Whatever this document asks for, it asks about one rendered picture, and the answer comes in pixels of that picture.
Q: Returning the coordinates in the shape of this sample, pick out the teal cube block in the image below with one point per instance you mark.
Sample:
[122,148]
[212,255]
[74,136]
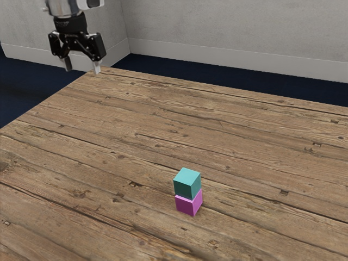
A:
[187,182]

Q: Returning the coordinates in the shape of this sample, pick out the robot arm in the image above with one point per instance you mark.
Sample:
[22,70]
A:
[65,6]

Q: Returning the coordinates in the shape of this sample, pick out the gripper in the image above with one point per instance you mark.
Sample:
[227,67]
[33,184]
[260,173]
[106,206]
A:
[69,25]

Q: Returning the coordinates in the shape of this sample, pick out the magenta cube block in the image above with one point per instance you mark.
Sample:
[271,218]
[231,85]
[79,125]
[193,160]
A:
[189,204]

